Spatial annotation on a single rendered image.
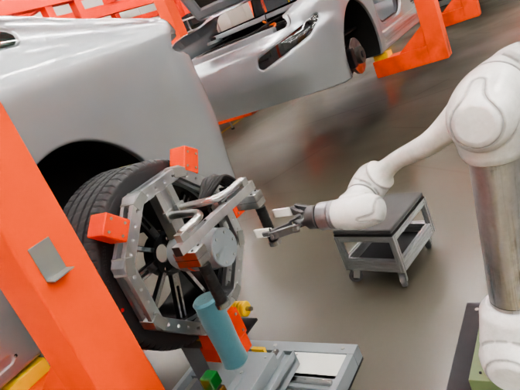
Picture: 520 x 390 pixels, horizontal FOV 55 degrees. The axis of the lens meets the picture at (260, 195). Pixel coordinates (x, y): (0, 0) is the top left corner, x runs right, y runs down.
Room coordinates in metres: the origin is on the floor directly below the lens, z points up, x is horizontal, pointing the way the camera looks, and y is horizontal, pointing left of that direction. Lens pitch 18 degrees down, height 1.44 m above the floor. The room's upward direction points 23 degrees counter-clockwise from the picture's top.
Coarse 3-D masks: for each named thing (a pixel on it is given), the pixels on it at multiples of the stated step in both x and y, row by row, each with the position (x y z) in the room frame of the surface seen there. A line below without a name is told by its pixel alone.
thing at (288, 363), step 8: (272, 352) 1.84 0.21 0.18; (280, 352) 1.84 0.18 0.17; (288, 352) 1.83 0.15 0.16; (280, 360) 1.81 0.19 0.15; (288, 360) 1.77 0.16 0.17; (296, 360) 1.81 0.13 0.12; (280, 368) 1.77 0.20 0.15; (288, 368) 1.75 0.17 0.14; (296, 368) 1.79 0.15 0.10; (272, 376) 1.74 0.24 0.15; (280, 376) 1.71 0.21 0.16; (288, 376) 1.74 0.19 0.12; (264, 384) 1.70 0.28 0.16; (272, 384) 1.67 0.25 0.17; (280, 384) 1.69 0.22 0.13; (288, 384) 1.72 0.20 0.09
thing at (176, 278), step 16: (176, 192) 1.81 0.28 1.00; (192, 192) 1.80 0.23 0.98; (144, 224) 1.61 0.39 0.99; (160, 224) 1.68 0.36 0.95; (160, 240) 1.69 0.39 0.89; (144, 256) 1.62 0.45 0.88; (160, 272) 1.60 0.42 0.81; (176, 272) 1.63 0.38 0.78; (192, 272) 1.84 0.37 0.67; (160, 288) 1.56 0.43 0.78; (176, 288) 1.62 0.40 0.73; (192, 288) 1.78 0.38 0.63; (208, 288) 1.72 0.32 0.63; (176, 304) 1.59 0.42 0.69; (192, 304) 1.69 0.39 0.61
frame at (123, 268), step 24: (168, 168) 1.68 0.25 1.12; (144, 192) 1.53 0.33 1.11; (216, 192) 1.76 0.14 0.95; (120, 216) 1.50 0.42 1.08; (240, 240) 1.77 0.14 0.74; (120, 264) 1.39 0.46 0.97; (240, 264) 1.73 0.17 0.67; (144, 288) 1.40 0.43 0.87; (240, 288) 1.68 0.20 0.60; (144, 312) 1.38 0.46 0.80
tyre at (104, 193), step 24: (120, 168) 1.72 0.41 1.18; (144, 168) 1.67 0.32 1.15; (96, 192) 1.59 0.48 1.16; (120, 192) 1.56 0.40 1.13; (72, 216) 1.58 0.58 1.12; (96, 240) 1.44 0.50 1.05; (96, 264) 1.41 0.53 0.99; (120, 288) 1.43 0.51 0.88; (144, 336) 1.43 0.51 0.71; (168, 336) 1.49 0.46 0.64; (192, 336) 1.56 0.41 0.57
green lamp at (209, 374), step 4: (208, 372) 1.17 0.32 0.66; (212, 372) 1.17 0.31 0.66; (216, 372) 1.16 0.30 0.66; (204, 376) 1.17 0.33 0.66; (208, 376) 1.16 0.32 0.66; (212, 376) 1.15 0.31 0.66; (216, 376) 1.16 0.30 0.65; (200, 380) 1.16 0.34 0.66; (204, 380) 1.15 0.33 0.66; (208, 380) 1.14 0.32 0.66; (212, 380) 1.15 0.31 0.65; (216, 380) 1.15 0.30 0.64; (220, 380) 1.16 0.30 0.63; (204, 384) 1.15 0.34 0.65; (208, 384) 1.14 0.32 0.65; (212, 384) 1.14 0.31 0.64; (216, 384) 1.15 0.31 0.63; (220, 384) 1.16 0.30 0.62; (204, 388) 1.16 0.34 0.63; (208, 388) 1.15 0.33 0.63; (212, 388) 1.14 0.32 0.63; (216, 388) 1.14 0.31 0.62
